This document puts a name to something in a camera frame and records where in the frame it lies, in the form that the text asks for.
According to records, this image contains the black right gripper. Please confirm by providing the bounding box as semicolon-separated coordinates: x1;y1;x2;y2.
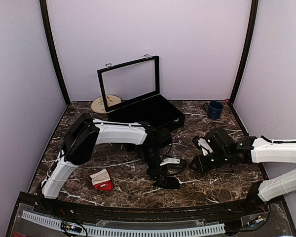
189;150;230;173

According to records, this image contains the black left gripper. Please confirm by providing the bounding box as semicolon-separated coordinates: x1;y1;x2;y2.
141;146;168;188

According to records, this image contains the black white-striped sock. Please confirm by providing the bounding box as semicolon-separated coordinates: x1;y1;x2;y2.
165;176;180;189

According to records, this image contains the black compartment display box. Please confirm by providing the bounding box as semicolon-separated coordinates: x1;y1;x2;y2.
97;55;185;132

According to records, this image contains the red and white sock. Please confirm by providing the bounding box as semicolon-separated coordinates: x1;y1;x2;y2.
90;168;113;191

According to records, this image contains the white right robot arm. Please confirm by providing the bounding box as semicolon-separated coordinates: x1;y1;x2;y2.
191;127;296;214

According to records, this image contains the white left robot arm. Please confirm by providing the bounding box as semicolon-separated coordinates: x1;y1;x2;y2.
37;114;187;215

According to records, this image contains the blue enamel mug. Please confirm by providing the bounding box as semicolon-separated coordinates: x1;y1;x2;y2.
203;101;223;120

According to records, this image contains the floral ceramic plate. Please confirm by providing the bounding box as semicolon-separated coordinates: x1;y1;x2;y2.
91;95;122;115

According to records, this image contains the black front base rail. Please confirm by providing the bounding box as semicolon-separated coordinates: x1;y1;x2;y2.
35;198;269;220

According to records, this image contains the white slotted cable duct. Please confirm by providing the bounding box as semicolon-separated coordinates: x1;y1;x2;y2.
21;211;225;237

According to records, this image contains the black right frame post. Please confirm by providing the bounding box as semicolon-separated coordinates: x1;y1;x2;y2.
229;0;259;106

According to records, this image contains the black frame post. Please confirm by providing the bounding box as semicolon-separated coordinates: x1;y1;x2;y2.
39;0;71;106
229;0;259;106

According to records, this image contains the black left frame post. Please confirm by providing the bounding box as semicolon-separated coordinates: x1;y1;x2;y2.
39;0;71;106

